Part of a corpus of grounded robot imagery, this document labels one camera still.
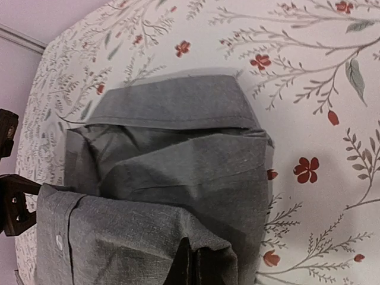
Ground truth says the left metal corner post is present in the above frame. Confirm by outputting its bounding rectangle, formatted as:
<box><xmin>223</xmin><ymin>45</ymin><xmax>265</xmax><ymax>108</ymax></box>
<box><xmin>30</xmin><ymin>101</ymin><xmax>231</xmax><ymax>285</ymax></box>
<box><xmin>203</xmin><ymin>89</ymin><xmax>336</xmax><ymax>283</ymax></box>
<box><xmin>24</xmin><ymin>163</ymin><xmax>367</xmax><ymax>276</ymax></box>
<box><xmin>0</xmin><ymin>24</ymin><xmax>47</xmax><ymax>55</ymax></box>

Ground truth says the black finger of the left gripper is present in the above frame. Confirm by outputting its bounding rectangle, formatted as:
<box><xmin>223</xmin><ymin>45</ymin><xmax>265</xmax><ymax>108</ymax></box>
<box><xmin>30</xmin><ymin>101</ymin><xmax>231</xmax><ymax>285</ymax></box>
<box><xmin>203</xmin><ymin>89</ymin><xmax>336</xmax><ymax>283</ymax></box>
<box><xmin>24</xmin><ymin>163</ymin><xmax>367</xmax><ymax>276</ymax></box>
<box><xmin>1</xmin><ymin>174</ymin><xmax>40</xmax><ymax>237</ymax></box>

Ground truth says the grey long sleeve shirt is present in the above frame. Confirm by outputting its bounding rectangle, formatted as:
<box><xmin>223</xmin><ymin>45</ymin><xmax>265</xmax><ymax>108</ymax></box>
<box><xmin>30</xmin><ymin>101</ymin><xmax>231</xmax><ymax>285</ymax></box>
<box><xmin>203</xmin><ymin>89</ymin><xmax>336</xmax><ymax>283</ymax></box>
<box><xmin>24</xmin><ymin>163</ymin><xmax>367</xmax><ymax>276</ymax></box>
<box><xmin>35</xmin><ymin>75</ymin><xmax>269</xmax><ymax>284</ymax></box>

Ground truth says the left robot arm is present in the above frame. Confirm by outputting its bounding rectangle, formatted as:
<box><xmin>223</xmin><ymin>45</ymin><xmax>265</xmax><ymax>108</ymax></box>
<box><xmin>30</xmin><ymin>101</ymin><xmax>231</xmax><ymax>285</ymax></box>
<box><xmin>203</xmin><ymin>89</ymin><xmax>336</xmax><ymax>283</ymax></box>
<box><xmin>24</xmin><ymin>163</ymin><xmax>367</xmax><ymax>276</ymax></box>
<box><xmin>0</xmin><ymin>109</ymin><xmax>41</xmax><ymax>237</ymax></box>

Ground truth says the floral patterned table cloth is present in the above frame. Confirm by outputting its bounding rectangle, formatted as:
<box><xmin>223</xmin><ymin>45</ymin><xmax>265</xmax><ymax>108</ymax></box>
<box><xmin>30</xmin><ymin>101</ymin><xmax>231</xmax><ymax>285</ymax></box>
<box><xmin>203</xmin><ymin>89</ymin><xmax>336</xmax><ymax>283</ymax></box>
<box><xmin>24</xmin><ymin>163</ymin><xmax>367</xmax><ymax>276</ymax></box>
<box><xmin>15</xmin><ymin>1</ymin><xmax>379</xmax><ymax>284</ymax></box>

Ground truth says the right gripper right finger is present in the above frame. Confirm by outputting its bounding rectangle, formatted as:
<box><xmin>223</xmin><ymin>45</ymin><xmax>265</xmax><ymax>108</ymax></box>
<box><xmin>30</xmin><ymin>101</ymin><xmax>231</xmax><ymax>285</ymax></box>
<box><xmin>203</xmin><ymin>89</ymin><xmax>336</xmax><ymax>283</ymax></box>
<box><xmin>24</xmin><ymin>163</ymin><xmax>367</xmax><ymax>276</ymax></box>
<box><xmin>194</xmin><ymin>249</ymin><xmax>213</xmax><ymax>285</ymax></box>

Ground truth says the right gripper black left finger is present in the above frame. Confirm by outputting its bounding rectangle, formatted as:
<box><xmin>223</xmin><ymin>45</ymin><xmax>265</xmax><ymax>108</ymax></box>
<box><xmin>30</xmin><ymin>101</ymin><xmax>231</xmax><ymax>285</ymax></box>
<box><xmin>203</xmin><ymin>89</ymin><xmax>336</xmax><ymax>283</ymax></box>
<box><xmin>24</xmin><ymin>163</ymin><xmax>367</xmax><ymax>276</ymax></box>
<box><xmin>163</xmin><ymin>237</ymin><xmax>194</xmax><ymax>285</ymax></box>

